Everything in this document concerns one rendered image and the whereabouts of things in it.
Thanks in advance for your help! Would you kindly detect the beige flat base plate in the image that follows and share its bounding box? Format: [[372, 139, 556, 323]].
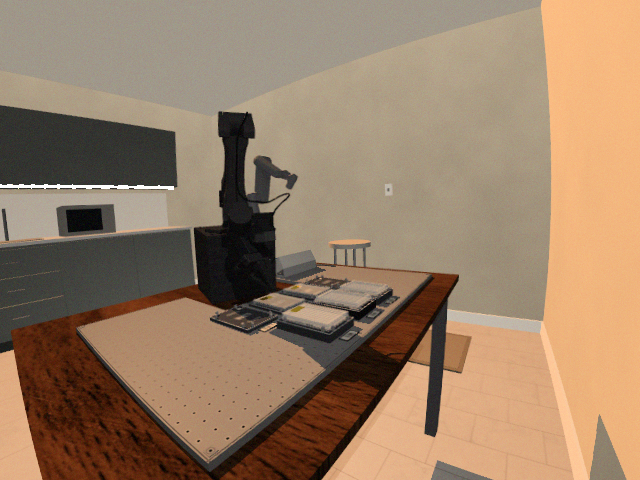
[[76, 265, 432, 472]]

